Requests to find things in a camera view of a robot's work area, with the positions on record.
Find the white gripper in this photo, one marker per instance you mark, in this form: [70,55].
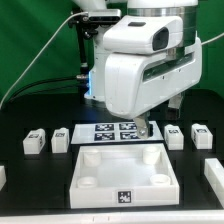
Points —
[128,94]

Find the white square tabletop tray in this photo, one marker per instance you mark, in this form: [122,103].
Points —
[123,176]

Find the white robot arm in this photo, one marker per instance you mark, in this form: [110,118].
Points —
[185,9]

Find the white sheet with markers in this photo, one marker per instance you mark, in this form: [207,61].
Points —
[105,133]

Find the white obstacle bar right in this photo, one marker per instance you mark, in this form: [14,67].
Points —
[214,172]

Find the white block left edge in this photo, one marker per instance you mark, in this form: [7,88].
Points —
[2,177]

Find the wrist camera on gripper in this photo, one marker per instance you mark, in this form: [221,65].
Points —
[144,35]

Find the white front rail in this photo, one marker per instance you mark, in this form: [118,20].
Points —
[158,217]

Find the black camera stand pole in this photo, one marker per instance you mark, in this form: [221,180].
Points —
[76,23]

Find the black camera on mount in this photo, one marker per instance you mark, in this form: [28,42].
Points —
[104,16]

